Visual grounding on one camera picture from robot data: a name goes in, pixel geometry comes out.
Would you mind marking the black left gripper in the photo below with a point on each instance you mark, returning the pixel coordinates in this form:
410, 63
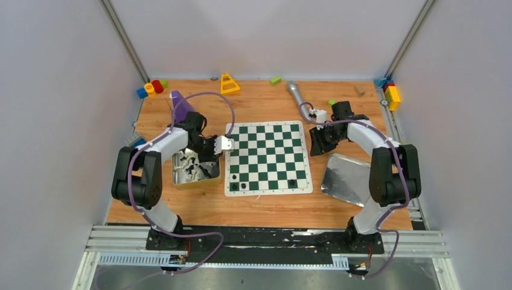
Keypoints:
206, 151

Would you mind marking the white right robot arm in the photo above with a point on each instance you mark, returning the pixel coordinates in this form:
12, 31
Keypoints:
394, 177

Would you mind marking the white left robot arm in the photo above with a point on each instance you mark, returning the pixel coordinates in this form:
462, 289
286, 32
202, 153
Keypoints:
137, 180

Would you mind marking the yellow red blue brick stack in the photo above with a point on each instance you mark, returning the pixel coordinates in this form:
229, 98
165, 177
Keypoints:
390, 91

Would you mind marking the silver tin lid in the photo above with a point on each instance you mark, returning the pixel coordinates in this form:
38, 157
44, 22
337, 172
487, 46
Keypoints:
346, 179

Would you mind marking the green block far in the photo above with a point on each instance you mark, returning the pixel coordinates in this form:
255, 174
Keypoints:
275, 80

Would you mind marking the yellow triangle block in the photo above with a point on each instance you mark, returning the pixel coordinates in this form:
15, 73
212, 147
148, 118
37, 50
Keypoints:
228, 86

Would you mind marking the brown wooden block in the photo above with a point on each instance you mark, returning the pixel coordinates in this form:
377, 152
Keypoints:
359, 90

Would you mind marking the blue brick near left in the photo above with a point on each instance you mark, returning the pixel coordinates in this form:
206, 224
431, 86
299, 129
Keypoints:
138, 142

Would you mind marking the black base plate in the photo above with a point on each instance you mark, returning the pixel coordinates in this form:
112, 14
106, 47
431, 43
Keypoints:
250, 245

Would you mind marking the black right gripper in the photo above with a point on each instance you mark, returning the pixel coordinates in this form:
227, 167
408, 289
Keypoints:
318, 146

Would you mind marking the blue cube block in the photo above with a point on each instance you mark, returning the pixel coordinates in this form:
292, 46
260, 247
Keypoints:
142, 93

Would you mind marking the green white chess board mat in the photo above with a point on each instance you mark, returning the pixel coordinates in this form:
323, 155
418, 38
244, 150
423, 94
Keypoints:
266, 156

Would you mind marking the grey microphone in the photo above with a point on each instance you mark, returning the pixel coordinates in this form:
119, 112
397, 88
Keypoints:
293, 88

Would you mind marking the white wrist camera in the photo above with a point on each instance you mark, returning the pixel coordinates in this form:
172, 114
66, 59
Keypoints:
223, 143
320, 116

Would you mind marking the yellow cylinder block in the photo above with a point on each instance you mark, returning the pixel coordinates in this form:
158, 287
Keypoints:
150, 90

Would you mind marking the red cylinder block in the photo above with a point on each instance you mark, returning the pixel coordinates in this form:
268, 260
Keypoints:
158, 86

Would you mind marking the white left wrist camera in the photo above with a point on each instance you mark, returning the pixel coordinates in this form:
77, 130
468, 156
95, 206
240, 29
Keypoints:
223, 143

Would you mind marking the gold tin box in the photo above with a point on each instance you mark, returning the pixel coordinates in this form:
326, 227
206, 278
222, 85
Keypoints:
189, 173

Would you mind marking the grey brick near left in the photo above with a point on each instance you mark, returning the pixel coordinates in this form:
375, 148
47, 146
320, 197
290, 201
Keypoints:
132, 139

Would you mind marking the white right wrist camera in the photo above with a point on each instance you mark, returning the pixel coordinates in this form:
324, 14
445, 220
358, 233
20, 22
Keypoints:
320, 116

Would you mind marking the purple metronome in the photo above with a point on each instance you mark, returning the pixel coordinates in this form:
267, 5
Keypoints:
180, 107

